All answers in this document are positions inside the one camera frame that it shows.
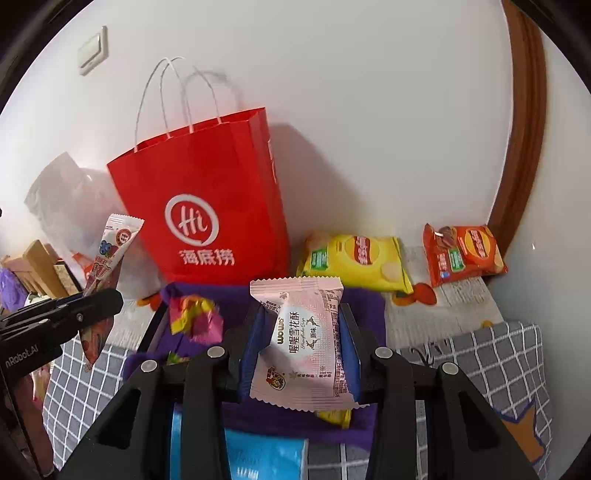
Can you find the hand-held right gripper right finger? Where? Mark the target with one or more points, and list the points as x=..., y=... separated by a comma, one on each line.
x=350, y=355

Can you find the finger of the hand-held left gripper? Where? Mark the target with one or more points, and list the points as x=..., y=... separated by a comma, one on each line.
x=92, y=311

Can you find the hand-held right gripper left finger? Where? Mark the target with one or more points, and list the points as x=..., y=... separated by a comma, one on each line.
x=244, y=369

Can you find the pale pink pastry packet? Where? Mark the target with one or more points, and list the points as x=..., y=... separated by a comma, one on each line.
x=300, y=350

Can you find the yellow snack packet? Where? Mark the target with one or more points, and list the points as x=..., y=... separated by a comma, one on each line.
x=334, y=417

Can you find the long berry candy packet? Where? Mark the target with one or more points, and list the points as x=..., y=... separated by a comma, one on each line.
x=113, y=249

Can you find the pink and yellow packet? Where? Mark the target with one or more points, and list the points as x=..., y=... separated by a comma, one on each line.
x=196, y=318

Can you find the green snack packet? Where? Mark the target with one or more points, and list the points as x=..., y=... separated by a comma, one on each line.
x=174, y=357

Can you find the patterned cardboard box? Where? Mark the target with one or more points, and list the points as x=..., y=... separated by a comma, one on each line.
x=65, y=279

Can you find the purple cloth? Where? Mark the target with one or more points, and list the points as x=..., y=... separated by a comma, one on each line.
x=364, y=304

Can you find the violet fabric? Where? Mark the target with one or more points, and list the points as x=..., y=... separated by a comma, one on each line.
x=10, y=290

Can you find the blue tissue pack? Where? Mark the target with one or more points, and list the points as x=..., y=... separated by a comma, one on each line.
x=263, y=457

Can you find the yellow chips bag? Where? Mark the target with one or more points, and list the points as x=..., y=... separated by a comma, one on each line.
x=355, y=261

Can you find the white plastic shopping bag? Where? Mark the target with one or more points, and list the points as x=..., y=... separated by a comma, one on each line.
x=60, y=203

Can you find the fruit printed table cover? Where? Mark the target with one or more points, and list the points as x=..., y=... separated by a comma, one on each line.
x=461, y=300

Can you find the grey checked star blanket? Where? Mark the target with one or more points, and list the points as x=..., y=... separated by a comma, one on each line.
x=489, y=369

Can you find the orange chips bag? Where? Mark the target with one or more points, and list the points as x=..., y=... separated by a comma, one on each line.
x=466, y=254

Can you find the red paper shopping bag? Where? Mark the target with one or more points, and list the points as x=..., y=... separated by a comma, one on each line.
x=203, y=194

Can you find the light wooden furniture frame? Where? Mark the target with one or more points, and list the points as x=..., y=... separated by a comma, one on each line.
x=39, y=263

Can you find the white wall light switch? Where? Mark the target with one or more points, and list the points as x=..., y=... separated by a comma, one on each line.
x=92, y=50

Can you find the brown wooden door frame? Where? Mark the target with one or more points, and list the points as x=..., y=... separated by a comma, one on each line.
x=524, y=138

